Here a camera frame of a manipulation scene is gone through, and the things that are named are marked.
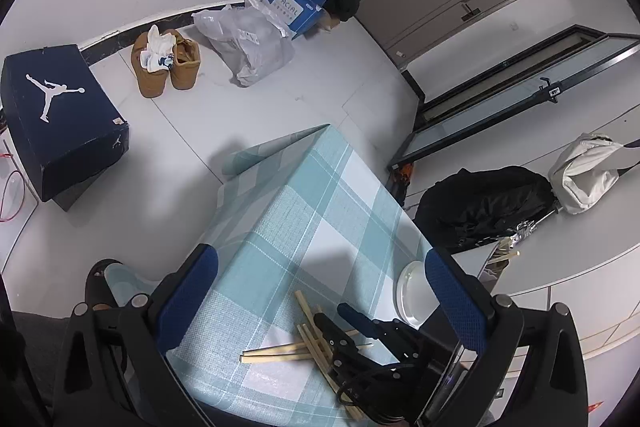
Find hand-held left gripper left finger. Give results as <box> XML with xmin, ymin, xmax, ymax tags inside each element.
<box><xmin>50</xmin><ymin>243</ymin><xmax>221</xmax><ymax>427</ymax></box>

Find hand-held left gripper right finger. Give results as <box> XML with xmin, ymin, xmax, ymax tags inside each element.
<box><xmin>424</xmin><ymin>247</ymin><xmax>590</xmax><ymax>427</ymax></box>

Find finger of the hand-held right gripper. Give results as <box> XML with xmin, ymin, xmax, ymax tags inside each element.
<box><xmin>337</xmin><ymin>303</ymin><xmax>421</xmax><ymax>360</ymax></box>
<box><xmin>313</xmin><ymin>313</ymin><xmax>366</xmax><ymax>375</ymax></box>

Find pile of wooden chopsticks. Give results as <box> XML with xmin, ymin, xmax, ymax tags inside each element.
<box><xmin>239</xmin><ymin>289</ymin><xmax>373</xmax><ymax>423</ymax></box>

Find white oval utensil holder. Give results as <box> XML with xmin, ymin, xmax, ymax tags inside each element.
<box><xmin>395</xmin><ymin>239</ymin><xmax>521</xmax><ymax>328</ymax></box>

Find white shoulder bag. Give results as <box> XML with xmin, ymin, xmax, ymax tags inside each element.
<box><xmin>547</xmin><ymin>133</ymin><xmax>640</xmax><ymax>215</ymax></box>

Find black slipper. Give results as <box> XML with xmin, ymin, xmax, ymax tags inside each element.
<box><xmin>84</xmin><ymin>258</ymin><xmax>126</xmax><ymax>308</ymax></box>

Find black coat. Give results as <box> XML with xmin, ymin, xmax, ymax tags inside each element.
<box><xmin>414</xmin><ymin>165</ymin><xmax>556</xmax><ymax>253</ymax></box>

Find teal checked tablecloth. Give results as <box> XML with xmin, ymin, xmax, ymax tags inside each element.
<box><xmin>102</xmin><ymin>123</ymin><xmax>436</xmax><ymax>427</ymax></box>

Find person's leg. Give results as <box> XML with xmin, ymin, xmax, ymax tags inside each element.
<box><xmin>0</xmin><ymin>307</ymin><xmax>76</xmax><ymax>427</ymax></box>

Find black framed glass door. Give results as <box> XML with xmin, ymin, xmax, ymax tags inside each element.
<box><xmin>387</xmin><ymin>24</ymin><xmax>640</xmax><ymax>172</ymax></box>

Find tan shoe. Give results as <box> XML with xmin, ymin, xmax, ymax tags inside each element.
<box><xmin>131</xmin><ymin>29</ymin><xmax>173</xmax><ymax>98</ymax></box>
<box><xmin>170</xmin><ymin>31</ymin><xmax>202</xmax><ymax>92</ymax></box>

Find navy shoe box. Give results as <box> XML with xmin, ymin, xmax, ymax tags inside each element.
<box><xmin>0</xmin><ymin>44</ymin><xmax>130</xmax><ymax>202</ymax></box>

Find white socks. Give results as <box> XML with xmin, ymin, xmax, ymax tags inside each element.
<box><xmin>141</xmin><ymin>25</ymin><xmax>176</xmax><ymax>72</ymax></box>

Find grey plastic bag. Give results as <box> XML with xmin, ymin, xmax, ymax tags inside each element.
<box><xmin>192</xmin><ymin>0</ymin><xmax>297</xmax><ymax>88</ymax></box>

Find black cable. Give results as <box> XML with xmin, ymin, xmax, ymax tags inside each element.
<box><xmin>335</xmin><ymin>367</ymin><xmax>406</xmax><ymax>425</ymax></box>

